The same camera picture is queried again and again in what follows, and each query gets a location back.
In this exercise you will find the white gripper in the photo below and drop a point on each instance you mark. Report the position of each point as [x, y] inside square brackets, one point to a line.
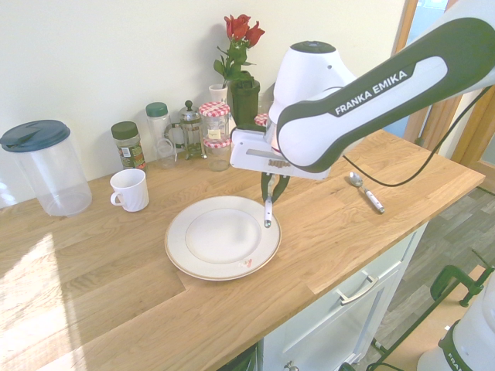
[247, 154]

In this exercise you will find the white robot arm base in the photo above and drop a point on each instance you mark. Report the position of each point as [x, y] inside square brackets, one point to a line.
[464, 340]

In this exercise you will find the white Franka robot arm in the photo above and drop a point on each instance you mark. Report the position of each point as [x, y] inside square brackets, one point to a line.
[386, 100]

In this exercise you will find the white plate with gold rim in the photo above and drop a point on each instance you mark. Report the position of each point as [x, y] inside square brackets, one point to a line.
[220, 235]

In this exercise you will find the small jar red checked lid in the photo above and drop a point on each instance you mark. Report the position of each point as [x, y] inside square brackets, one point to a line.
[217, 156]

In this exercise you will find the labelled jar red checked lid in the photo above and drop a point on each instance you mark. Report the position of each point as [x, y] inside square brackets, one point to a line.
[261, 120]

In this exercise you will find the large jar red checked lid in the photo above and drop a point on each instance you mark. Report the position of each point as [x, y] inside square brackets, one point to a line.
[214, 123]

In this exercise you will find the glass French press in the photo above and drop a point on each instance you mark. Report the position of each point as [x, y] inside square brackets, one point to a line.
[190, 131]

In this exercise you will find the white vase blue pattern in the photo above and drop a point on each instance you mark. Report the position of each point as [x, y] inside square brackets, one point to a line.
[218, 94]

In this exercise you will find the clear drinking glass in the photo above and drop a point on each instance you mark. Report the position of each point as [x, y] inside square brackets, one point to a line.
[166, 156]

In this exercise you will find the clear bottle green lid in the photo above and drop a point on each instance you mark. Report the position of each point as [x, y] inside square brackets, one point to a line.
[158, 120]

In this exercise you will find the white mug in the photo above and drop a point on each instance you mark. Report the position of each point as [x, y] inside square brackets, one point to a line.
[131, 191]

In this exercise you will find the coffee jar green lid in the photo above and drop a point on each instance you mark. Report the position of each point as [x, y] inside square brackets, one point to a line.
[129, 147]

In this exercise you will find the red roses with leaves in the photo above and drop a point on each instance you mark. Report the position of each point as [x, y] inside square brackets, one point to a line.
[239, 35]

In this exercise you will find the green clamp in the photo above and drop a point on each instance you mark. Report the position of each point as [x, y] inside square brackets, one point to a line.
[450, 278]

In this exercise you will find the clear pitcher blue lid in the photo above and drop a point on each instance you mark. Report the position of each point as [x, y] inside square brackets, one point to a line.
[46, 178]

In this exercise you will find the wooden door frame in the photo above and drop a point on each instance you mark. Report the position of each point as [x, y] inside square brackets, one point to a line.
[403, 27]

